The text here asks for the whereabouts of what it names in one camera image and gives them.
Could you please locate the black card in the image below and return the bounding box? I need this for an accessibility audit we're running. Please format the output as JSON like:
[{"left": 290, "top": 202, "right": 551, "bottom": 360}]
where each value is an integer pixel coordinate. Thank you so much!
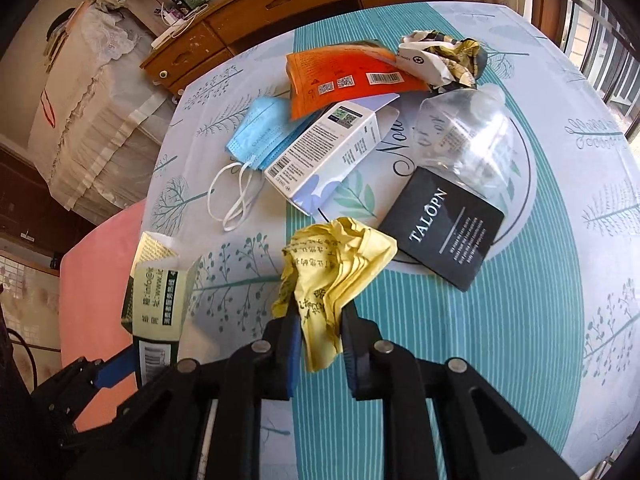
[{"left": 378, "top": 167, "right": 506, "bottom": 293}]

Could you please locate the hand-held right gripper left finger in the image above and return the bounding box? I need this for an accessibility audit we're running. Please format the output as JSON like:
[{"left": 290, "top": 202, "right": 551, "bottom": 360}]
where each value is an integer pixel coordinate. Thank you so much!
[{"left": 65, "top": 292, "right": 306, "bottom": 480}]

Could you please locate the clear plastic packet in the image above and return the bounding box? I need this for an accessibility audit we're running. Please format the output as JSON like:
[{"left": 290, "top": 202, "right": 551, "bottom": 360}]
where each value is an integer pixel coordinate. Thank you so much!
[{"left": 412, "top": 84, "right": 523, "bottom": 201}]

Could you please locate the stack of books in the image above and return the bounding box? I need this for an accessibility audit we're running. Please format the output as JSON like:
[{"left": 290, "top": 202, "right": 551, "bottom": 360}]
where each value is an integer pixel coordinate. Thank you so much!
[{"left": 44, "top": 0, "right": 93, "bottom": 71}]

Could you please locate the blue face mask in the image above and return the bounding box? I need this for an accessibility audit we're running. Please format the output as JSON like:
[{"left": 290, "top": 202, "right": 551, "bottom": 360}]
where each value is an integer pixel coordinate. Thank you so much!
[{"left": 207, "top": 96, "right": 293, "bottom": 233}]

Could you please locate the tree printed tablecloth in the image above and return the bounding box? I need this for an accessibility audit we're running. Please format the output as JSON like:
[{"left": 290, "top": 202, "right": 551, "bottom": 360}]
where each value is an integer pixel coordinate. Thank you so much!
[{"left": 140, "top": 0, "right": 640, "bottom": 480}]

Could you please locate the green white carton box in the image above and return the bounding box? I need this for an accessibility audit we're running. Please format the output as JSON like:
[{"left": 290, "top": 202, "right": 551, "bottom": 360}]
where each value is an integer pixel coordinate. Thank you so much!
[{"left": 121, "top": 231, "right": 202, "bottom": 391}]

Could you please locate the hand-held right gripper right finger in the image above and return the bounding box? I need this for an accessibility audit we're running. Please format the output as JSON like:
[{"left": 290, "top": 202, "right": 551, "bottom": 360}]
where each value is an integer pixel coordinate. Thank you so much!
[{"left": 341, "top": 300, "right": 583, "bottom": 480}]

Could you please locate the metal window grille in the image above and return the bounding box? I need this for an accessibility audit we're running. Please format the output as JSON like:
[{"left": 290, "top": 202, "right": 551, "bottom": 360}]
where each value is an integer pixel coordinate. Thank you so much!
[{"left": 560, "top": 0, "right": 640, "bottom": 111}]

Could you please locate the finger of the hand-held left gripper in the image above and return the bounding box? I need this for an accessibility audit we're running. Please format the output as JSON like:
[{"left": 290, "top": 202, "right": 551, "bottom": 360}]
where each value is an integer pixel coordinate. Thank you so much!
[{"left": 32, "top": 344, "right": 147, "bottom": 441}]

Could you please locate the white printed carton box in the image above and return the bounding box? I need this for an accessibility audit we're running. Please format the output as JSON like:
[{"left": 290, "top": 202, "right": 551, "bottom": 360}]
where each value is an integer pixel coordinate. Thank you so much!
[{"left": 264, "top": 94, "right": 401, "bottom": 217}]

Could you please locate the black gold crumpled wrapper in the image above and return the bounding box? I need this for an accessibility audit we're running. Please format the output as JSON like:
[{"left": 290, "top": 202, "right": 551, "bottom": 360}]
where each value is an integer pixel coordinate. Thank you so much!
[{"left": 397, "top": 31, "right": 493, "bottom": 92}]

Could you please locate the white power strip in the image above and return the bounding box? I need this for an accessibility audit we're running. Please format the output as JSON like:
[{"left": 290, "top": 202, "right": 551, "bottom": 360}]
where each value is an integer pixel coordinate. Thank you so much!
[{"left": 150, "top": 2, "right": 211, "bottom": 48}]

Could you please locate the pink bed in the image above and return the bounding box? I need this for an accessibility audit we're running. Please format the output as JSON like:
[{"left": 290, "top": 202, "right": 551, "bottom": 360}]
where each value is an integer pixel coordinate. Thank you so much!
[{"left": 60, "top": 197, "right": 151, "bottom": 433}]

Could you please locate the wooden desk with drawers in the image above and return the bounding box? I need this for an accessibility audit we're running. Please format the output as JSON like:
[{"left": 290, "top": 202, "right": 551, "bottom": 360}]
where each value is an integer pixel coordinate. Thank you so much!
[{"left": 140, "top": 0, "right": 453, "bottom": 106}]

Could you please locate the floral sliding wardrobe door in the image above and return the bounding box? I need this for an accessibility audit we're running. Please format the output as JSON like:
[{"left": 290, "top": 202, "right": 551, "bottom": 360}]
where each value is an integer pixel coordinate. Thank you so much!
[{"left": 0, "top": 247, "right": 63, "bottom": 376}]

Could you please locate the dark wooden door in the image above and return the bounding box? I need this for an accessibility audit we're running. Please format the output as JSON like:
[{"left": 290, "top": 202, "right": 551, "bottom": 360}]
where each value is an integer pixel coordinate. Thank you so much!
[{"left": 0, "top": 145, "right": 96, "bottom": 256}]

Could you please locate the yellow paper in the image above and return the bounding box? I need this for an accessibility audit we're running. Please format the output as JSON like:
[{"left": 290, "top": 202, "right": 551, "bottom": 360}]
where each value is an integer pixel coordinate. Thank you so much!
[{"left": 272, "top": 217, "right": 398, "bottom": 373}]

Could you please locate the orange packet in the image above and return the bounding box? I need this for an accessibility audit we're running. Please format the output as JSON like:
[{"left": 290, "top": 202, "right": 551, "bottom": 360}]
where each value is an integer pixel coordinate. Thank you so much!
[{"left": 285, "top": 42, "right": 431, "bottom": 121}]

